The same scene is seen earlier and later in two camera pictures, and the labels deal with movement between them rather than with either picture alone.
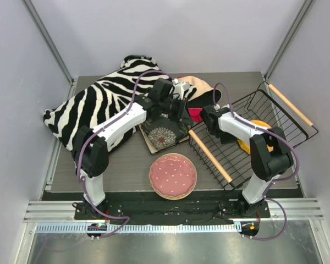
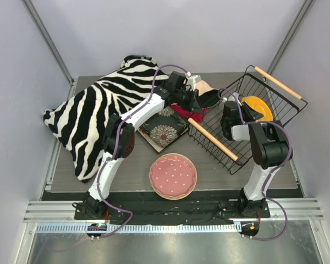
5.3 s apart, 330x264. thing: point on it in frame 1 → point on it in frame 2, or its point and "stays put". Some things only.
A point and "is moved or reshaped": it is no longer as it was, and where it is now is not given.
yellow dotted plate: x=245 y=145 → x=259 y=105
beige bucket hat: x=203 y=97 stays put
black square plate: x=159 y=133 is moved or reshaped
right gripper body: x=206 y=115 → x=247 y=110
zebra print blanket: x=92 y=103 stays put
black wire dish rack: x=232 y=161 is moved or reshaped
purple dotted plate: x=172 y=176 stays put
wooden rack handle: x=209 y=155 → x=213 y=139
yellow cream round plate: x=169 y=197 stays put
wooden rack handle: x=290 y=105 → x=277 y=81
